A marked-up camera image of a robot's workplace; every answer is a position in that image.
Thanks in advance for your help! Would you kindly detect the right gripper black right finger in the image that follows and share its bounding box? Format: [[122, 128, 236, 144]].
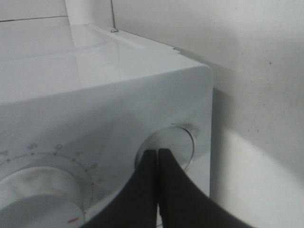
[[158, 149, 251, 228]]

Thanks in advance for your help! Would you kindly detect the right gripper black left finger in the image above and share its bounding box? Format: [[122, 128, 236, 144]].
[[84, 150, 157, 228]]

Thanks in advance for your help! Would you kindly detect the white timer knob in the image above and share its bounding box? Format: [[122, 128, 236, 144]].
[[0, 167, 85, 228]]

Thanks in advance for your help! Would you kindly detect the round white door button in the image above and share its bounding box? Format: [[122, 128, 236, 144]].
[[134, 126, 195, 171]]

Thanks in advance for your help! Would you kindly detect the white microwave oven body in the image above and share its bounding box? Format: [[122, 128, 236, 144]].
[[0, 22, 213, 227]]

